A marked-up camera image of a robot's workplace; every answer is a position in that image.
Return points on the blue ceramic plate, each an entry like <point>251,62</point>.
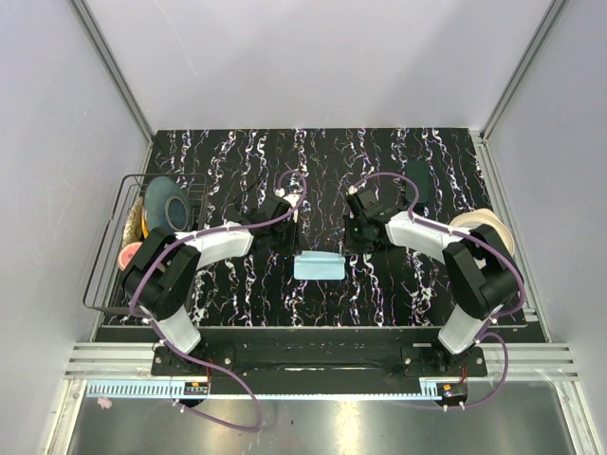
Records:
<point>165,205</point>

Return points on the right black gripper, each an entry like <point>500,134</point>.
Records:
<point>351,246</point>

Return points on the light blue cloth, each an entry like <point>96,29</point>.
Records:
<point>319,266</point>

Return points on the woven beige plate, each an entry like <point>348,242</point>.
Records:
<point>133,231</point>

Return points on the dark green glasses case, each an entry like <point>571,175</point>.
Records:
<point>419,172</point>

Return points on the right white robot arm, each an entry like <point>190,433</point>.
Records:
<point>481,271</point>

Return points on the pink patterned cup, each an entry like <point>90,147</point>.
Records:
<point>127,254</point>

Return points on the yellow plate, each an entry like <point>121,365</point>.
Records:
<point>144,228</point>

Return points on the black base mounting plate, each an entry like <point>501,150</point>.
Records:
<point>412,352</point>

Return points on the black wire dish rack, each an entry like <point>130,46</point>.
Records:
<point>102,291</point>

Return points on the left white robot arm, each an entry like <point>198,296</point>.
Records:
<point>158,277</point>

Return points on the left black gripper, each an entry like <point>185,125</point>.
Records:
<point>293,247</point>

